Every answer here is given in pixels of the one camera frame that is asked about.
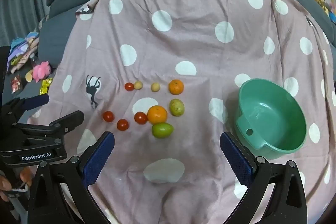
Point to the pile of colourful cloths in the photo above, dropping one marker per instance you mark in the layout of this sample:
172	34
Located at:
22	52

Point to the pink plush toy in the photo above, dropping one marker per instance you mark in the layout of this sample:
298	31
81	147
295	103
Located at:
42	70

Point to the small yellow round object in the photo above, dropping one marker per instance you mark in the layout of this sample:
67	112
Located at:
29	76

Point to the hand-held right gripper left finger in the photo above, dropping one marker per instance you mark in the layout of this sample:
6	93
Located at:
99	158

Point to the pink polka dot blanket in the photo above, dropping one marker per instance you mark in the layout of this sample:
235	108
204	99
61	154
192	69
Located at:
183	50

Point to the orange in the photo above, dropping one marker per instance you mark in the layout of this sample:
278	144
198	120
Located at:
176	87
157	114

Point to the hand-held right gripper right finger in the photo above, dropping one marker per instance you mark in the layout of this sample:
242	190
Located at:
236	158

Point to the bright green oval fruit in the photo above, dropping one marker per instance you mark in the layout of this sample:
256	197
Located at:
162	130

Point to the small tan round fruit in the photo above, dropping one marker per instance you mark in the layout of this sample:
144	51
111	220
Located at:
138	85
155	87

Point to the yellow snack packet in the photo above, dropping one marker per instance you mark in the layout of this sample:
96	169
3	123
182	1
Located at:
46	85

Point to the green plastic bowl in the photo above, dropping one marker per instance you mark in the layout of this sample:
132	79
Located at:
273	119

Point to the red snack packet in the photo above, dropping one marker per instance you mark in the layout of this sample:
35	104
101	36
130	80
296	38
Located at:
16	84

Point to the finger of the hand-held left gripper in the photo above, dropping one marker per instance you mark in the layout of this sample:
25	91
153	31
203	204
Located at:
35	102
69	119

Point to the red cherry tomato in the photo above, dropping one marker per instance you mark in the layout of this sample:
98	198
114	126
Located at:
122	124
129	86
108	116
140	118

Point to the yellow-green spotted fruit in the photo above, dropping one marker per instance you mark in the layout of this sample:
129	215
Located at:
177	107

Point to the person's left hand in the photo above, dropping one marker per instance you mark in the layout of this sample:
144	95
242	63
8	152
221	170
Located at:
25	176

